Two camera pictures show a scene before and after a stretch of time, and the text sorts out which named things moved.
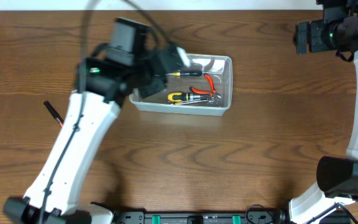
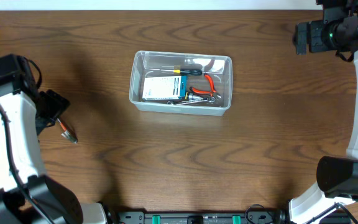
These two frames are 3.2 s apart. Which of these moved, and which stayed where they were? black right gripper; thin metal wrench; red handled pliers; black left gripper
Moved: black left gripper
Stayed: thin metal wrench; black right gripper; red handled pliers
